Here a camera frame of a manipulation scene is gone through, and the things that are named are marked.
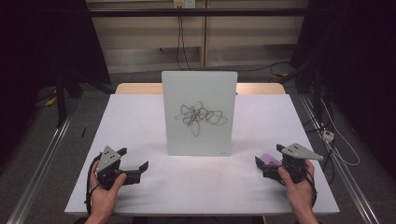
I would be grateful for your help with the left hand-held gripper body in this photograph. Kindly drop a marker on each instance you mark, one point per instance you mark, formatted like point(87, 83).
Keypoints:
point(107, 158)

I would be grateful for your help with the white power strip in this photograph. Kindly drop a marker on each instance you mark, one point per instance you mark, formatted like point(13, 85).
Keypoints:
point(328, 135)

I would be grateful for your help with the white table mat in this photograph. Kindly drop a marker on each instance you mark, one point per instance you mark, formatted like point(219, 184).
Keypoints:
point(155, 133)

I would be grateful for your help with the black curtain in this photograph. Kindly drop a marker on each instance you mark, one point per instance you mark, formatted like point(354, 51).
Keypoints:
point(358, 62)
point(43, 40)

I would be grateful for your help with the aluminium floor rail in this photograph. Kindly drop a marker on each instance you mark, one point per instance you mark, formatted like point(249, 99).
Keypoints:
point(342, 174)
point(40, 169)

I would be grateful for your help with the black metal stand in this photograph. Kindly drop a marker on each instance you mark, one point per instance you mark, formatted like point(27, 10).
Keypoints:
point(61, 99)
point(316, 93)

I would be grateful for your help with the person's left hand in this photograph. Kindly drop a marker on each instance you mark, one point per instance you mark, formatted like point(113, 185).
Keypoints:
point(104, 199)

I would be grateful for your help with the person's right hand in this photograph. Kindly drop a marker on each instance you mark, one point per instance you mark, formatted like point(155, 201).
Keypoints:
point(299, 194)

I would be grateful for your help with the purple eraser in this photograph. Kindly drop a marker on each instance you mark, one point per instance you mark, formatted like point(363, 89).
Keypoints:
point(270, 159)

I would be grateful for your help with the black horizontal bar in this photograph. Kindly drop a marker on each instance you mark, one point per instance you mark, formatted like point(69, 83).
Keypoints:
point(199, 12)

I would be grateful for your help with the small black pen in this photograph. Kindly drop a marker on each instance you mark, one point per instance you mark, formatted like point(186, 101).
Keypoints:
point(83, 132)

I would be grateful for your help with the white wall outlet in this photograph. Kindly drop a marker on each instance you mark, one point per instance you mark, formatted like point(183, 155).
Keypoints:
point(184, 3)

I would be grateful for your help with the white whiteboard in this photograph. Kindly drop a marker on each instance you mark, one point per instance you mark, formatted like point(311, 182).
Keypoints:
point(199, 93)

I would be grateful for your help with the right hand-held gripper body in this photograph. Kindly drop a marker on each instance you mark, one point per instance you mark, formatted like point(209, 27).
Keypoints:
point(295, 161)

